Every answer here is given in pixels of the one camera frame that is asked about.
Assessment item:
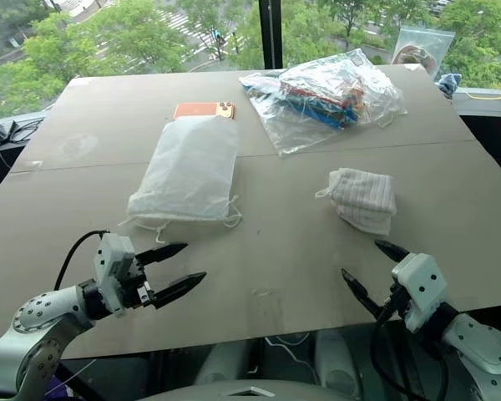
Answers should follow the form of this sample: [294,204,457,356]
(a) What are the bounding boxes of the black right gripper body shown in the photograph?
[382,282,411,323]

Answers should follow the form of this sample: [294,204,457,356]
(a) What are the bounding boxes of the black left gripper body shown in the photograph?
[117,255,158,311]

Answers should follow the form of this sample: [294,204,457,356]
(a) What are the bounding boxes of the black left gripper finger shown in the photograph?
[133,242,190,266]
[151,271,208,311]

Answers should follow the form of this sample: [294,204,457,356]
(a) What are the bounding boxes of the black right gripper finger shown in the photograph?
[373,238,412,265]
[341,267,388,323]

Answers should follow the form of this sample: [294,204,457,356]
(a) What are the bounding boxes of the striped white cloth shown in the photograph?
[314,167,398,235]

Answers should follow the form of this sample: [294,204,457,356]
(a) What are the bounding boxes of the clear plastic bag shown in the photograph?
[238,48,409,158]

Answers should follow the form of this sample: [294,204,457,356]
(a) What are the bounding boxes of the clear zip bag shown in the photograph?
[391,23,457,81]

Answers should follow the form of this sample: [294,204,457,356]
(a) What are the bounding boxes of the grey rounded robot body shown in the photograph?
[148,327,377,401]

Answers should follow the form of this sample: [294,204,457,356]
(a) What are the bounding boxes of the orange smartphone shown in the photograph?
[174,100,238,124]

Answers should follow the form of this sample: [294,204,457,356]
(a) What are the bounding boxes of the colourful folded cloth stack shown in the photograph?
[278,62,367,131]

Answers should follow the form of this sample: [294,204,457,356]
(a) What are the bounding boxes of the blue crumpled cloth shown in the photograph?
[435,73,463,99]

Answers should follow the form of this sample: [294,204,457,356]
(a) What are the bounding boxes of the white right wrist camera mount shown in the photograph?
[391,251,449,334]

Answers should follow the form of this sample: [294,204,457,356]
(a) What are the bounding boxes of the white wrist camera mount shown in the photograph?
[391,251,449,334]
[92,233,137,315]

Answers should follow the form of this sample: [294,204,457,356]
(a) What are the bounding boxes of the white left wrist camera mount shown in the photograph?
[92,233,137,315]

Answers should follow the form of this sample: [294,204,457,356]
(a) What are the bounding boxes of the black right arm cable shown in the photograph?
[368,287,450,401]

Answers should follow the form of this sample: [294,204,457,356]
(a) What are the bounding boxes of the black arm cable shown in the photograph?
[53,228,111,292]
[368,287,450,401]

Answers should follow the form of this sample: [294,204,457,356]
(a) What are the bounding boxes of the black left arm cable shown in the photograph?
[53,228,111,292]

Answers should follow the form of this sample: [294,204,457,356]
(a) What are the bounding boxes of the white drawstring pouch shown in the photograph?
[117,115,243,245]

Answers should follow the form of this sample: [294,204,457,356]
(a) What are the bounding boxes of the thin white cable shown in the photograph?
[265,332,315,348]

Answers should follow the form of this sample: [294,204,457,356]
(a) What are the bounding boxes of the black device with cables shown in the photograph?
[0,118,47,148]

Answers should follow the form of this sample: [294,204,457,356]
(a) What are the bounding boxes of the black window frame post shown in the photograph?
[258,0,286,70]

